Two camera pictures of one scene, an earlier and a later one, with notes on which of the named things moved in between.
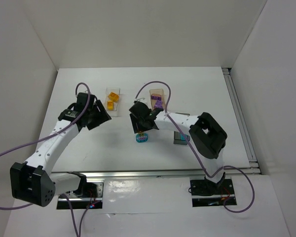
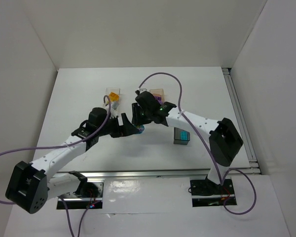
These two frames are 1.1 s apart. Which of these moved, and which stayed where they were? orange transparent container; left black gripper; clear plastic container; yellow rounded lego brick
Moved: left black gripper
Stayed: orange transparent container; clear plastic container; yellow rounded lego brick
